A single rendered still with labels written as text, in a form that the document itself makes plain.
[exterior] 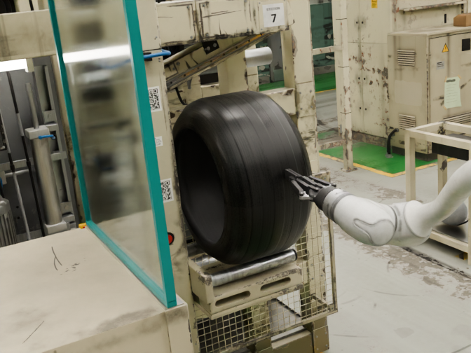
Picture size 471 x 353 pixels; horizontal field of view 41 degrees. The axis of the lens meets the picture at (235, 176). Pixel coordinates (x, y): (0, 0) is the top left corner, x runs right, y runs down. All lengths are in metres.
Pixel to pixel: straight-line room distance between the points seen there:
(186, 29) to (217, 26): 0.12
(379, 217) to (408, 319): 2.07
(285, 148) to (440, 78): 4.58
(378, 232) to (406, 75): 4.97
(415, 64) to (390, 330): 3.46
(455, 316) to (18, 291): 2.74
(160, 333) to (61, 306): 0.20
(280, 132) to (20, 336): 1.10
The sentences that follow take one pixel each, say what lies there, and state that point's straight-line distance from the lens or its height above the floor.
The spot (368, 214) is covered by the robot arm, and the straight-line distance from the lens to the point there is 1.61.
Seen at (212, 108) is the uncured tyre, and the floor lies 1.45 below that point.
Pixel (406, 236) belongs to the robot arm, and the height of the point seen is 1.14.
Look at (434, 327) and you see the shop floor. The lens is 3.57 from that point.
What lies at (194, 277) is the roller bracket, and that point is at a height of 0.92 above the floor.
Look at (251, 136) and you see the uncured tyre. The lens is 1.93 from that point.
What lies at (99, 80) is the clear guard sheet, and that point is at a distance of 1.26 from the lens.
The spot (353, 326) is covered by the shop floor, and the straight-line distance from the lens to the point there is 3.56.
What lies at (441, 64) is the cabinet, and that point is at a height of 0.94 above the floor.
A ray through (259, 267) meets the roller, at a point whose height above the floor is 0.90.
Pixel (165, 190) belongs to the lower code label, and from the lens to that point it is 1.98.
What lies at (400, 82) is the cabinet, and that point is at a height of 0.77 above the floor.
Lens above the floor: 1.80
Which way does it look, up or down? 16 degrees down
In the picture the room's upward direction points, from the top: 6 degrees counter-clockwise
